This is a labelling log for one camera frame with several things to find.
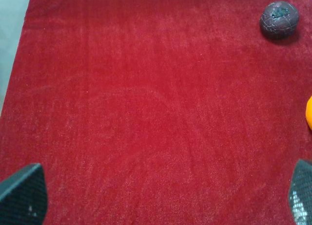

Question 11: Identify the red velvet table cloth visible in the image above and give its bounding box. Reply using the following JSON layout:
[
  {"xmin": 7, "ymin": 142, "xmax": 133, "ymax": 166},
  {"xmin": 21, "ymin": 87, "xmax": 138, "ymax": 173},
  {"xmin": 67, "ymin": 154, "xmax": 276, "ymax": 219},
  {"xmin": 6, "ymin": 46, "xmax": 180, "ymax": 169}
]
[{"xmin": 0, "ymin": 0, "xmax": 312, "ymax": 225}]

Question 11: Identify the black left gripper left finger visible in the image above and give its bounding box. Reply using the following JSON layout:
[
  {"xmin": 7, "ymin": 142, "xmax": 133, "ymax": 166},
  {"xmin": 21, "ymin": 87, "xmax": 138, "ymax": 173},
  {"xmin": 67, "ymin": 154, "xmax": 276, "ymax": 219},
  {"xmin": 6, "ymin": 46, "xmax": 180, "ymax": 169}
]
[{"xmin": 0, "ymin": 163, "xmax": 48, "ymax": 225}]

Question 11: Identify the orange fruit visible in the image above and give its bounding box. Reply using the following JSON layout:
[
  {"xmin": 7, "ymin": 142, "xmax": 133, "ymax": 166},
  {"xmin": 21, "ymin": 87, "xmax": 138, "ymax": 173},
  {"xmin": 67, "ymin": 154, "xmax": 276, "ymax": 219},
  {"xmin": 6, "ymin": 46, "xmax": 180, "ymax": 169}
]
[{"xmin": 305, "ymin": 97, "xmax": 312, "ymax": 130}]

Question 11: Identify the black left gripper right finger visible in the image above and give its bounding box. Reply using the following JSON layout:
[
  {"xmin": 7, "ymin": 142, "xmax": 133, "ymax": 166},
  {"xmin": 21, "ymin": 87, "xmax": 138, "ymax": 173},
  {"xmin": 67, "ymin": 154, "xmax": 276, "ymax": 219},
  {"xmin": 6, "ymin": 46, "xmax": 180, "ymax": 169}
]
[{"xmin": 288, "ymin": 159, "xmax": 312, "ymax": 225}]

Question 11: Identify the dark brown cracked ball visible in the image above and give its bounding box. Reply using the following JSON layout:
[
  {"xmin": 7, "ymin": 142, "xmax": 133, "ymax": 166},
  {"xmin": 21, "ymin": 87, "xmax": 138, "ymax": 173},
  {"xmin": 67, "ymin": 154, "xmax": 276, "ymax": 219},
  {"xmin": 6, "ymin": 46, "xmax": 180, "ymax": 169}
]
[{"xmin": 259, "ymin": 1, "xmax": 299, "ymax": 39}]

